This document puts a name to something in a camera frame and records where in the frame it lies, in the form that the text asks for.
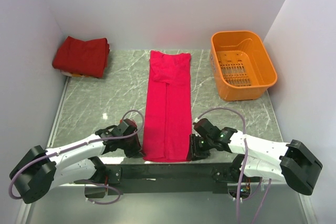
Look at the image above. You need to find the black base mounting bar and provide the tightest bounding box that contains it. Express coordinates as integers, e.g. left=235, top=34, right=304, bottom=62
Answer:
left=107, top=163, right=239, bottom=194

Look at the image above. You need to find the folded yellow white garment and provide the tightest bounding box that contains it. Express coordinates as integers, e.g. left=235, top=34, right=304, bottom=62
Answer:
left=60, top=70, right=89, bottom=78

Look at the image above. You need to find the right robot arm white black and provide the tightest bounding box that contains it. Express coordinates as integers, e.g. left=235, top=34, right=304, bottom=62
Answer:
left=188, top=118, right=323, bottom=196

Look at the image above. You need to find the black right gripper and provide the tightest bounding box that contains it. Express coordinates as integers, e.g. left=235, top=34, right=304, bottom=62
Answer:
left=186, top=133, right=214, bottom=161

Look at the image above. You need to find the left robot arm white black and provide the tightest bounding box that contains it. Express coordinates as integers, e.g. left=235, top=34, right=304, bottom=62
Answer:
left=8, top=119, right=144, bottom=204

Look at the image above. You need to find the pink t shirt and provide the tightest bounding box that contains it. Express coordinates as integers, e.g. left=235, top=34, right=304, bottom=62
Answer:
left=143, top=50, right=192, bottom=163

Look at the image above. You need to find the folded dark red t shirt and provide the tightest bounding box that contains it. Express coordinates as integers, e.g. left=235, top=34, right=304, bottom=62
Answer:
left=52, top=36, right=110, bottom=78

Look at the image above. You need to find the orange plastic basket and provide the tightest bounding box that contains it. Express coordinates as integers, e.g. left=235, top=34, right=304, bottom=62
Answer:
left=209, top=30, right=277, bottom=102

